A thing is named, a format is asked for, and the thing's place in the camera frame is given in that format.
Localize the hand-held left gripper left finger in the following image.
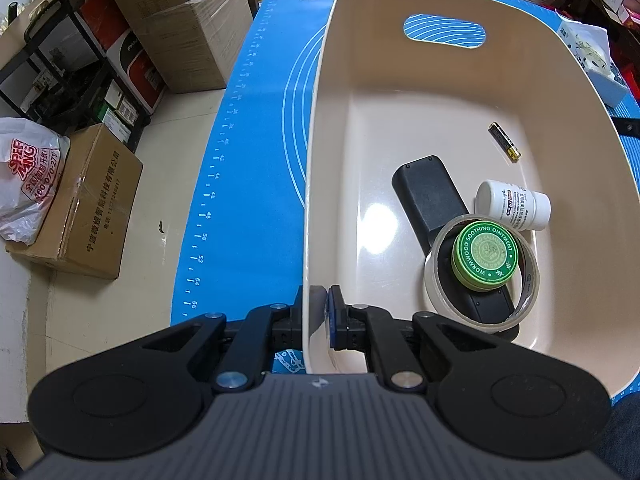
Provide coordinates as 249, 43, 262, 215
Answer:
142, 285, 311, 394

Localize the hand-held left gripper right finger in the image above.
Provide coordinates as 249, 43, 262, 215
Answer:
327, 285, 501, 394

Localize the clear tape roll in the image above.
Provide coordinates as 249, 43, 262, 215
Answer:
424, 214, 538, 335

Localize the black remote control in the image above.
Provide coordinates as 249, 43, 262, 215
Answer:
391, 156, 516, 323

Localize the green ointment tin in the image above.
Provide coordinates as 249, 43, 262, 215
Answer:
451, 221, 518, 292

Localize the white pill bottle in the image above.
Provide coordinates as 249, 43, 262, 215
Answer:
475, 180, 552, 232

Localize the beige plastic storage basket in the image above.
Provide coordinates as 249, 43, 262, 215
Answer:
301, 0, 632, 393

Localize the black and gold battery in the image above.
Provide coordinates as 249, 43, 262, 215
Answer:
488, 121, 522, 162

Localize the blue silicone mat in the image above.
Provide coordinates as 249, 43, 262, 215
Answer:
170, 0, 640, 376

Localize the low brown cardboard box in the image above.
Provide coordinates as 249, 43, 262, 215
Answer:
6, 124, 144, 281

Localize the red and white appliance box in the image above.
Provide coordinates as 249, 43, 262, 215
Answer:
80, 0, 166, 116

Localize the white red-print plastic bag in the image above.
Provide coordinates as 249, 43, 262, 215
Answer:
0, 117, 71, 246

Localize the person's jeans leg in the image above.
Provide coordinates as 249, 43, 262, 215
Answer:
595, 400, 640, 480

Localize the large taped cardboard box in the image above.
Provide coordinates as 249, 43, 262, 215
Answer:
102, 0, 253, 93

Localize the black metal rack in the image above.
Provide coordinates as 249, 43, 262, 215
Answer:
0, 0, 151, 153

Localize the white tissue pack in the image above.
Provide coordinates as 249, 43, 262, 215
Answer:
557, 19, 628, 107

